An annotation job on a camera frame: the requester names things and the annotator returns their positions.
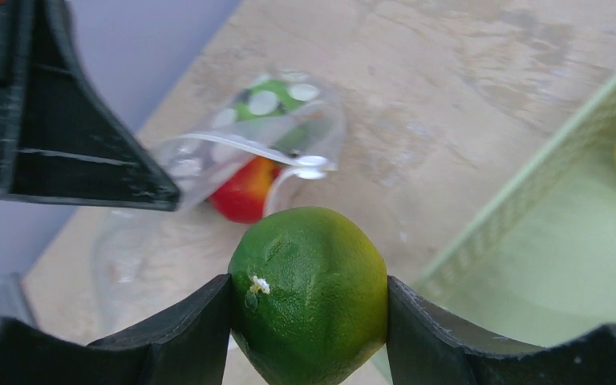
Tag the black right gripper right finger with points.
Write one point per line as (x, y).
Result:
(427, 344)

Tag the clear dotted zip top bag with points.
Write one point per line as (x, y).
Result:
(145, 261)

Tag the green striped watermelon toy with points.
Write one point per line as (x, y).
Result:
(270, 97)

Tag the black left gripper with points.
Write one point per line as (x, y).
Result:
(59, 143)

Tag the light green plastic basket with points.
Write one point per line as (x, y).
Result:
(538, 263)

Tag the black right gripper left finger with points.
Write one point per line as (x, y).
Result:
(183, 344)

